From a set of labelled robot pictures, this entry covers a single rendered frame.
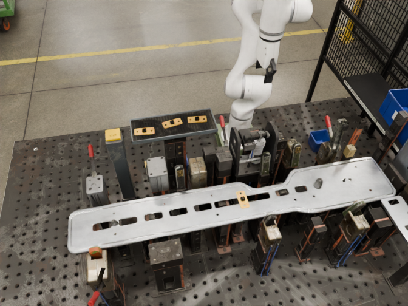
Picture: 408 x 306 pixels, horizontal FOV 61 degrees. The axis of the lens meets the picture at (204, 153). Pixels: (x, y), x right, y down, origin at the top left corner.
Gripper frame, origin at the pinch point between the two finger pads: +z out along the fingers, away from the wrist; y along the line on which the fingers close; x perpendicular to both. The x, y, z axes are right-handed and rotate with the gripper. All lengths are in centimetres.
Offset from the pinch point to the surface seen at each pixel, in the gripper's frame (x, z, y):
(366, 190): 43, 45, 32
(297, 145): 17.5, 34.2, 9.4
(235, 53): 65, 145, -220
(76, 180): -87, 75, -23
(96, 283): -71, 41, 49
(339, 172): 36, 45, 20
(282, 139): 11.5, 32.9, 6.1
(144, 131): -47, 28, -6
